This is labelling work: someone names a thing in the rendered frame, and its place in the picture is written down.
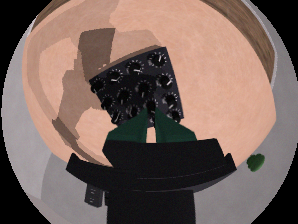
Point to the black knob box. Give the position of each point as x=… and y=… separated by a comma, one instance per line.
x=148, y=78

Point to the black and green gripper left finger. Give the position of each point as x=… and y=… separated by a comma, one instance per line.
x=134, y=129

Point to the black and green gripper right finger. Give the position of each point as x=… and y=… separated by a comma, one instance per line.
x=168, y=130

